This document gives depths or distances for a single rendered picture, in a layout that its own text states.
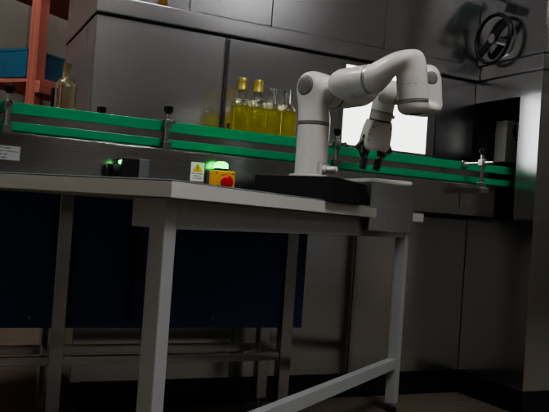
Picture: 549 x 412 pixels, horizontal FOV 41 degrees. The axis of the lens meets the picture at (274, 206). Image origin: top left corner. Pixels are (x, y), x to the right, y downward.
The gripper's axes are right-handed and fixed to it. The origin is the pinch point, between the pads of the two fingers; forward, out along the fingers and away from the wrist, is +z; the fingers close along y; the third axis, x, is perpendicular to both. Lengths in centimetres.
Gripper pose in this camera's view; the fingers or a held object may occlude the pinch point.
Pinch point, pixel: (370, 164)
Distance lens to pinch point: 248.3
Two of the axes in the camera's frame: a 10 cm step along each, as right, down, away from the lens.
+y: -8.9, -0.7, -4.4
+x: 4.1, 2.7, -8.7
